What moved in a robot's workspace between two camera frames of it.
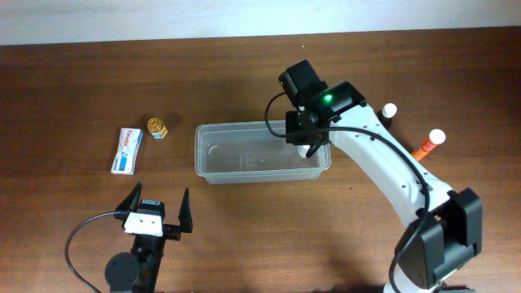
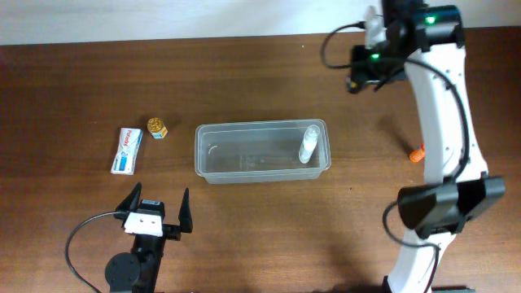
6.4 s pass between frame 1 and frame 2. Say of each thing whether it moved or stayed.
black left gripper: stayed
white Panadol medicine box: stayed
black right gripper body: moved
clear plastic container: stayed
